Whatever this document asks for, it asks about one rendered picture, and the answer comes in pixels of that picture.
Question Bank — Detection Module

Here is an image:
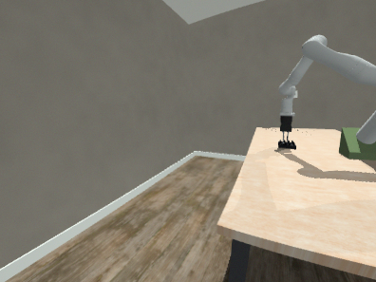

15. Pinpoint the black knob box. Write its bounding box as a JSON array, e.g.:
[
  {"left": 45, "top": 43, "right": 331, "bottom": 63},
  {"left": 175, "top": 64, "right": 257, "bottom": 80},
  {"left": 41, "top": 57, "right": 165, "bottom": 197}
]
[{"left": 278, "top": 140, "right": 296, "bottom": 149}]

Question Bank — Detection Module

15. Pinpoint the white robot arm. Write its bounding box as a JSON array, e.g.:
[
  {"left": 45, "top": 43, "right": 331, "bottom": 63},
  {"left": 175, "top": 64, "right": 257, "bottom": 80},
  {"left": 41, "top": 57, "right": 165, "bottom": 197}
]
[{"left": 278, "top": 35, "right": 376, "bottom": 144}]

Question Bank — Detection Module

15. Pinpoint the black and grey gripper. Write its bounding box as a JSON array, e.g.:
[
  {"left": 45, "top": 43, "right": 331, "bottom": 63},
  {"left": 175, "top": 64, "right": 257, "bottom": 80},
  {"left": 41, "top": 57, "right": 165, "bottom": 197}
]
[{"left": 279, "top": 107, "right": 294, "bottom": 141}]

